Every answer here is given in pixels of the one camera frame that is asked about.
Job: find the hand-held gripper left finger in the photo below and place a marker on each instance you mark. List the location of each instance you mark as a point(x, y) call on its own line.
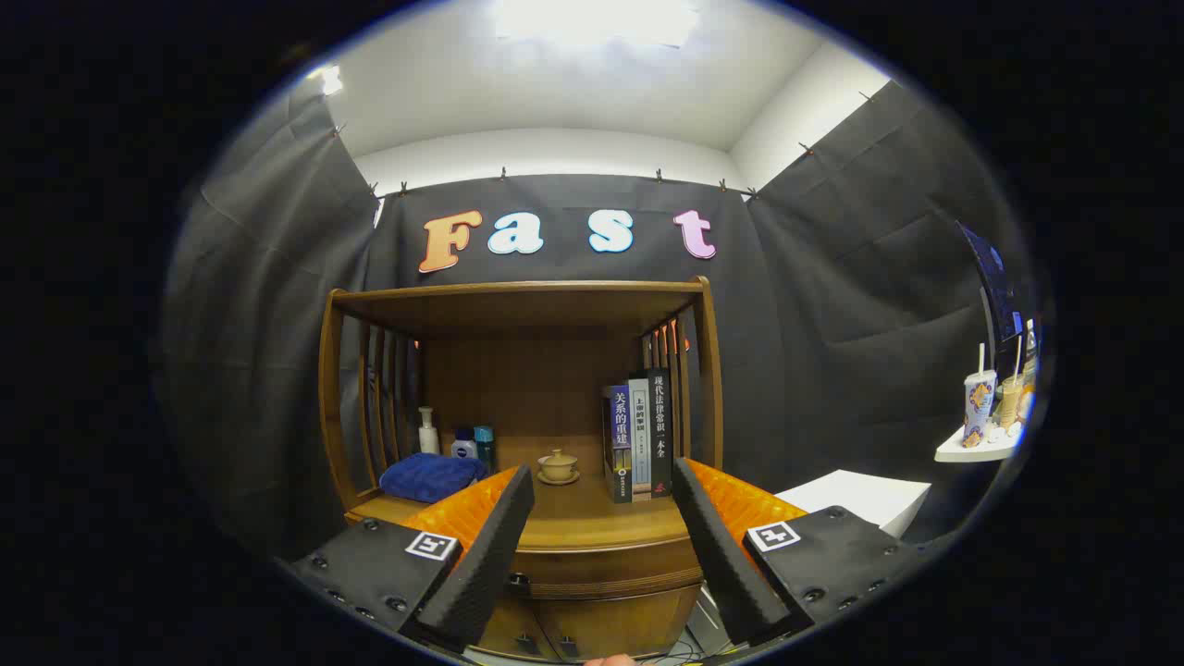
point(481, 573)

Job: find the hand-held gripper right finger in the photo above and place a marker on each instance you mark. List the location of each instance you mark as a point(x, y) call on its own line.
point(731, 564)

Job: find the wooden drawer with black knob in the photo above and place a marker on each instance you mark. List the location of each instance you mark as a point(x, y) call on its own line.
point(610, 573)

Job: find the wooden cabinet door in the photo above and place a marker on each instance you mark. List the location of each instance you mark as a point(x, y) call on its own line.
point(620, 624)
point(513, 624)

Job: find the wooden countertop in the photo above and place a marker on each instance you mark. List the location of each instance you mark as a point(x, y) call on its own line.
point(592, 518)

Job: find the wooden cabinet with shelf hutch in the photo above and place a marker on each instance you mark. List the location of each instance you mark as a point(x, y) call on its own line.
point(527, 388)

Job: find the blue folded towel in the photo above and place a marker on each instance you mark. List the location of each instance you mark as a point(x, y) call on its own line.
point(425, 478)

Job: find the clear blue bottle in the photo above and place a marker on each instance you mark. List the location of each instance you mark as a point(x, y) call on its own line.
point(485, 449)

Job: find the white bottle with blue cap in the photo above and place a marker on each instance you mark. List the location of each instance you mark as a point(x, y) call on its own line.
point(463, 450)

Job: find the beige lidded teacup with saucer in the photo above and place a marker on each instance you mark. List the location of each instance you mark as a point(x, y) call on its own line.
point(559, 467)

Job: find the white pump bottle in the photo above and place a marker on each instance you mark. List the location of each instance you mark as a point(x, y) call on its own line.
point(428, 439)

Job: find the book with black spine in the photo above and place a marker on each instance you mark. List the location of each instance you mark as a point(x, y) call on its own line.
point(659, 425)

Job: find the book with pale grey spine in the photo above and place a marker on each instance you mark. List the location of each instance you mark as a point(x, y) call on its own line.
point(640, 435)

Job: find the book with blue spine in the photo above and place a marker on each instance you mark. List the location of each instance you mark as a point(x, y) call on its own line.
point(622, 435)

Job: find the small white shelf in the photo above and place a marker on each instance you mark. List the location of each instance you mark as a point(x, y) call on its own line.
point(971, 453)

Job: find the patterned drink cup with straw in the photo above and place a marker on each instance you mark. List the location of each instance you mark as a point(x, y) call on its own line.
point(979, 407)

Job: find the brown drink cup with straw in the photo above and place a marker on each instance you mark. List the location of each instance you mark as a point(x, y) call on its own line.
point(1010, 398)

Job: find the dark monitor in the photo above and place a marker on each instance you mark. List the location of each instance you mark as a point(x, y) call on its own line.
point(994, 277)

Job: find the ceiling light panel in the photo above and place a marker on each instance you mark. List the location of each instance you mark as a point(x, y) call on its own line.
point(592, 18)

